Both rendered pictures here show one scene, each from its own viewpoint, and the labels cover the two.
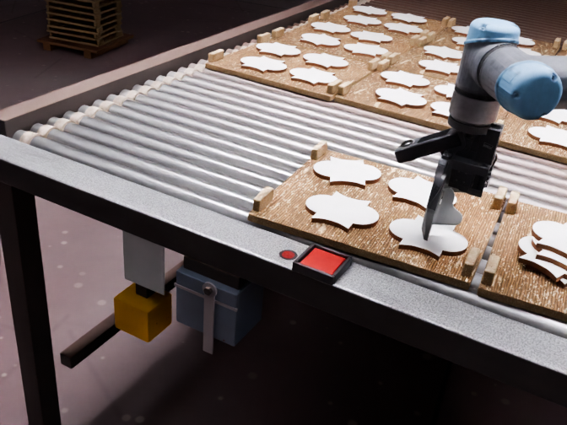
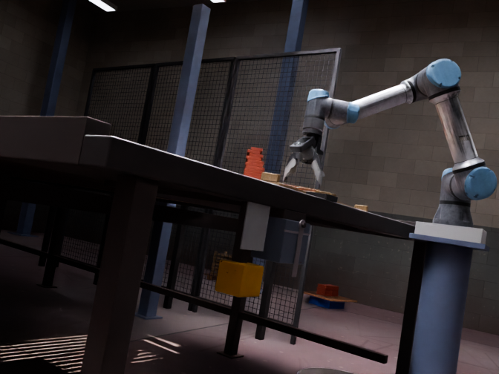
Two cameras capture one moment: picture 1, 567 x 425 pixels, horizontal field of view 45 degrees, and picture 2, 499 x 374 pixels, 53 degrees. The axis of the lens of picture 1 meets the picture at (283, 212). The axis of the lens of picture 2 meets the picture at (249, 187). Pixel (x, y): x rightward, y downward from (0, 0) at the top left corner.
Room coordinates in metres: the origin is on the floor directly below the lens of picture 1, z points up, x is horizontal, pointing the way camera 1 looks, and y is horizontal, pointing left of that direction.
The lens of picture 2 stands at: (0.91, 1.55, 0.80)
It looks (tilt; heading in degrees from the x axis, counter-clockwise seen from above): 4 degrees up; 280
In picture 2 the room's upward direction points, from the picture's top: 10 degrees clockwise
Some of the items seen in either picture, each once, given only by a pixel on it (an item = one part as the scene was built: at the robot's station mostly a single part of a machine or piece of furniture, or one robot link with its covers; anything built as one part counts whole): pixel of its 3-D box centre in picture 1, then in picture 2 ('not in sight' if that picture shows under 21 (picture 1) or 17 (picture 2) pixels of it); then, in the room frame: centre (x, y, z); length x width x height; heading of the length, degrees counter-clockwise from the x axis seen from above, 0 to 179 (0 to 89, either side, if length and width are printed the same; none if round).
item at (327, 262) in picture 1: (322, 264); not in sight; (0.96, -0.07, 0.92); 0.06 x 0.06 x 0.01; 63
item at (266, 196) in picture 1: (262, 199); (270, 177); (1.12, 0.04, 0.95); 0.06 x 0.02 x 0.03; 157
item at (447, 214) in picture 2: not in sight; (453, 214); (0.45, -0.57, 0.97); 0.15 x 0.15 x 0.10
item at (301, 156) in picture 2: (467, 153); (310, 148); (1.03, -0.29, 1.11); 0.09 x 0.08 x 0.12; 67
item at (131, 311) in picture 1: (142, 279); (244, 248); (1.12, 0.27, 0.74); 0.09 x 0.08 x 0.24; 63
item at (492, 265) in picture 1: (490, 269); not in sight; (0.94, -0.35, 0.95); 0.06 x 0.02 x 0.03; 158
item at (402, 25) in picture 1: (386, 19); not in sight; (2.63, -0.32, 0.94); 0.41 x 0.35 x 0.04; 64
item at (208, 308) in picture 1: (218, 298); (282, 242); (1.04, 0.11, 0.77); 0.14 x 0.11 x 0.18; 63
